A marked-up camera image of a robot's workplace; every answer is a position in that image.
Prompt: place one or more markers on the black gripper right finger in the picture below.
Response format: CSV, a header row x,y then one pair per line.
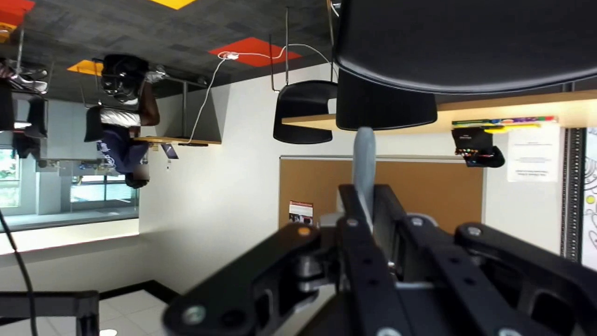
x,y
472,286

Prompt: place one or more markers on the brown cork board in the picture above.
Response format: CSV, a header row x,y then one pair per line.
x,y
435,187

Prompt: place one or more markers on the seated person in blue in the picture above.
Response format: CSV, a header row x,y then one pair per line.
x,y
122,142

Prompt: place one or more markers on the photo card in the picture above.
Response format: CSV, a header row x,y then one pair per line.
x,y
301,211

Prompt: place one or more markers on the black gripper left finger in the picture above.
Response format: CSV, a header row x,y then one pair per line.
x,y
347,292

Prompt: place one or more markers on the white paper notice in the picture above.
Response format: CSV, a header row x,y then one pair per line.
x,y
532,155

